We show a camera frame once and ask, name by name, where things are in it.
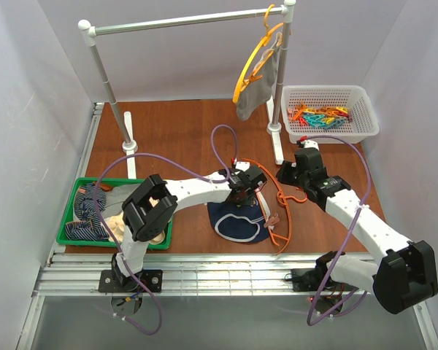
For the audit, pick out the navy blue underwear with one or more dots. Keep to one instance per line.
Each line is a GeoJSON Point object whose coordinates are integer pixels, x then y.
{"type": "Point", "coordinates": [240, 224]}

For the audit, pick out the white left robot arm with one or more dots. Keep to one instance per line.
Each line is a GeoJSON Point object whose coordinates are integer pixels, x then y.
{"type": "Point", "coordinates": [148, 210]}

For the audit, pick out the white clothes rack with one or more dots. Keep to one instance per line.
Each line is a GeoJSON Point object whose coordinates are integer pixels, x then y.
{"type": "Point", "coordinates": [274, 18]}

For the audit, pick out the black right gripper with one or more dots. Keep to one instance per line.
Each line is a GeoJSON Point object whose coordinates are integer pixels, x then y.
{"type": "Point", "coordinates": [288, 174]}

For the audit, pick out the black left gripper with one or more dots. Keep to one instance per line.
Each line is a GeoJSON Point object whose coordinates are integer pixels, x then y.
{"type": "Point", "coordinates": [243, 195]}

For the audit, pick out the striped blue underwear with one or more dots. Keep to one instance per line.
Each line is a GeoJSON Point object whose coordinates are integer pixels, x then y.
{"type": "Point", "coordinates": [86, 225]}

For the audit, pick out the teal clothespin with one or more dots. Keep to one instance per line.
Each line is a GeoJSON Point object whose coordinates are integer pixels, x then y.
{"type": "Point", "coordinates": [316, 120]}

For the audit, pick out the green plastic tray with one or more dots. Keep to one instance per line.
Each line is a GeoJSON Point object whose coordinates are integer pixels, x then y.
{"type": "Point", "coordinates": [107, 185]}

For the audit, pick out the white plastic basket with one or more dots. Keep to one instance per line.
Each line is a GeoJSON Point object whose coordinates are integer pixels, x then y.
{"type": "Point", "coordinates": [350, 113]}

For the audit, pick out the grey hanging underwear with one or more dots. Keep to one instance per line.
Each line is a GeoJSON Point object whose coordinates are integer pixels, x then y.
{"type": "Point", "coordinates": [257, 89]}

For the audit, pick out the grey underwear in tray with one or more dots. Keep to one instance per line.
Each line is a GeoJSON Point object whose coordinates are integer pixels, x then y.
{"type": "Point", "coordinates": [115, 199]}

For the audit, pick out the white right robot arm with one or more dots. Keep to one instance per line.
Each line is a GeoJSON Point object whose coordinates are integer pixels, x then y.
{"type": "Point", "coordinates": [403, 272]}

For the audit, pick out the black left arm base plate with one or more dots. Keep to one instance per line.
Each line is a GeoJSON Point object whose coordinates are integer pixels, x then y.
{"type": "Point", "coordinates": [109, 283]}

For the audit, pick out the beige underwear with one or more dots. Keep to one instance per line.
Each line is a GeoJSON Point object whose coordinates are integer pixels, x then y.
{"type": "Point", "coordinates": [117, 227]}

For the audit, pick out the orange plastic hanger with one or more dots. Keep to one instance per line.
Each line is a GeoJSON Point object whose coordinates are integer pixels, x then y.
{"type": "Point", "coordinates": [281, 242]}

